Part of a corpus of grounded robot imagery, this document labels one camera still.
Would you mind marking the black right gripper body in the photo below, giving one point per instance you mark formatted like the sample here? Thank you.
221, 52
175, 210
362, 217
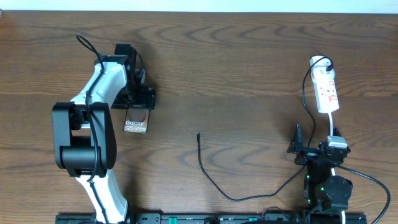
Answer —
306, 157

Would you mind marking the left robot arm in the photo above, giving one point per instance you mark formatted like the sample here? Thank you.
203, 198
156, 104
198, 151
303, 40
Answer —
84, 138

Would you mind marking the white USB charger plug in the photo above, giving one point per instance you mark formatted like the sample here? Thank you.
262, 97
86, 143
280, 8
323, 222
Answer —
322, 61

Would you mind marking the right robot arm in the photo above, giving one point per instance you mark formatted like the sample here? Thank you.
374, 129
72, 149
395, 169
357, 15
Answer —
326, 192

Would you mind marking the white power strip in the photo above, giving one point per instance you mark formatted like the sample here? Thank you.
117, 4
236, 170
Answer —
325, 89

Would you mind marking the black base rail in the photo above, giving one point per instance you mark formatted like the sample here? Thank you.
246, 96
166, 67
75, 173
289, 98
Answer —
270, 217

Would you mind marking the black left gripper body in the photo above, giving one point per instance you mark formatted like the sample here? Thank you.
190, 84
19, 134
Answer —
137, 96

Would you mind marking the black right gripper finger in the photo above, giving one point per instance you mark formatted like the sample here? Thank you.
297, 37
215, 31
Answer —
296, 144
336, 132

